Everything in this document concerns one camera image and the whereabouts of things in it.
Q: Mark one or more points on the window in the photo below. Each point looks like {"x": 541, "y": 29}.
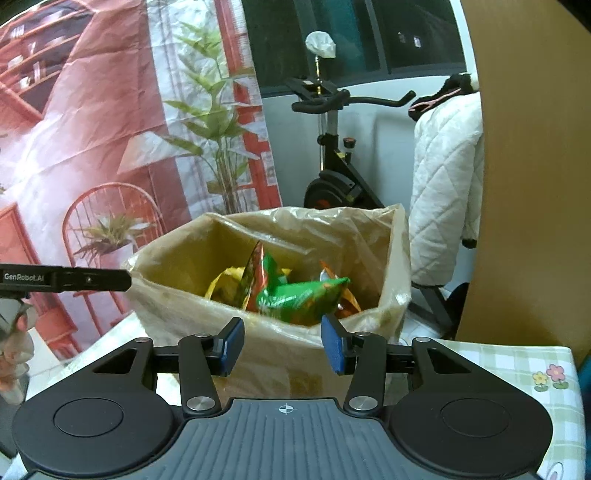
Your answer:
{"x": 360, "y": 41}

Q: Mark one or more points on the white bag on pole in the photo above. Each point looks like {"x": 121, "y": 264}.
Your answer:
{"x": 321, "y": 44}

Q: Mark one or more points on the brown wooden board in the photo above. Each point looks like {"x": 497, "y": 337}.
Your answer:
{"x": 531, "y": 184}

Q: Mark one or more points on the person's left hand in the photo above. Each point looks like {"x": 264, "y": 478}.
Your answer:
{"x": 16, "y": 350}

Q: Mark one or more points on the orange snack packet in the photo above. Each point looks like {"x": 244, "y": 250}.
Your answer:
{"x": 348, "y": 304}

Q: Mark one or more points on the white quilted blanket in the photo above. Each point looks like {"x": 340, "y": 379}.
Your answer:
{"x": 443, "y": 184}

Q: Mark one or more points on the green red snack packet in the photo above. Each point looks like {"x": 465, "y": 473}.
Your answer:
{"x": 263, "y": 272}

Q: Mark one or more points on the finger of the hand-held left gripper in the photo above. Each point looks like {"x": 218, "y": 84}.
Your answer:
{"x": 97, "y": 279}

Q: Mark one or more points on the yellow snack packet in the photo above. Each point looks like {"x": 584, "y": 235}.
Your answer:
{"x": 226, "y": 286}

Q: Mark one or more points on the clear plastic bag liner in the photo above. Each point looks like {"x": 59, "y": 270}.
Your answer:
{"x": 184, "y": 277}

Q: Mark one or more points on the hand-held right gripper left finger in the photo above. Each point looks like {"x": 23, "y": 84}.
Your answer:
{"x": 233, "y": 344}

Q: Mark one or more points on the brown cardboard box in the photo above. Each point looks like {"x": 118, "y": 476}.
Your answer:
{"x": 277, "y": 360}

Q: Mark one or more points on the dark garment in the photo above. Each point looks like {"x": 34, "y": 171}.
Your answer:
{"x": 443, "y": 92}

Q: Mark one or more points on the green checkered tablecloth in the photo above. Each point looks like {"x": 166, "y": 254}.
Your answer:
{"x": 508, "y": 369}

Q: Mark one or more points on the black exercise bike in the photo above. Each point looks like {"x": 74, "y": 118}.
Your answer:
{"x": 334, "y": 180}

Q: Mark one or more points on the red printed backdrop cloth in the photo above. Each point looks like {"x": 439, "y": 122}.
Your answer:
{"x": 92, "y": 115}

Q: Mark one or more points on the dark teal object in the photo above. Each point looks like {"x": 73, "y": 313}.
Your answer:
{"x": 583, "y": 383}

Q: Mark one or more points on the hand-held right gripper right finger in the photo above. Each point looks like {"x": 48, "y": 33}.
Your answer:
{"x": 333, "y": 349}

